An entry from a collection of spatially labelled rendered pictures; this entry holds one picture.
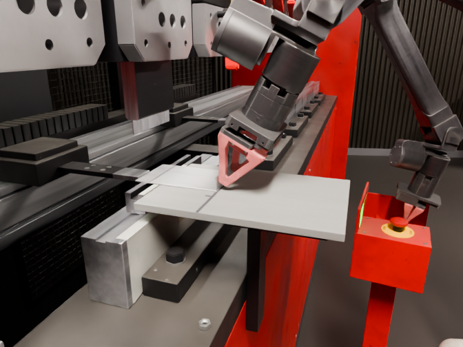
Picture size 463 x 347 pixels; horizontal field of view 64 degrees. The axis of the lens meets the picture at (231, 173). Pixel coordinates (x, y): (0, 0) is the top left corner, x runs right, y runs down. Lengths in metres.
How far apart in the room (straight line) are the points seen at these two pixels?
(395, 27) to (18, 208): 0.83
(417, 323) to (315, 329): 0.47
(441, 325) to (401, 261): 1.12
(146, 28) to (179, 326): 0.35
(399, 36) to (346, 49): 1.68
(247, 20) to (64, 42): 0.21
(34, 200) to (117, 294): 0.27
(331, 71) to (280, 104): 2.16
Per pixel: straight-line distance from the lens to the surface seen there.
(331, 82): 2.63
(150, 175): 0.58
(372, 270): 0.96
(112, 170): 0.62
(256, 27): 0.46
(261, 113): 0.47
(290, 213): 0.46
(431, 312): 2.09
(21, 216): 0.70
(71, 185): 0.77
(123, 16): 0.44
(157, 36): 0.47
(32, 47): 0.32
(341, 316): 1.91
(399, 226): 0.94
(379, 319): 1.12
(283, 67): 0.46
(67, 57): 0.35
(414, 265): 0.94
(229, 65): 0.65
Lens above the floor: 1.19
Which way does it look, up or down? 19 degrees down
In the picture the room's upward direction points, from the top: straight up
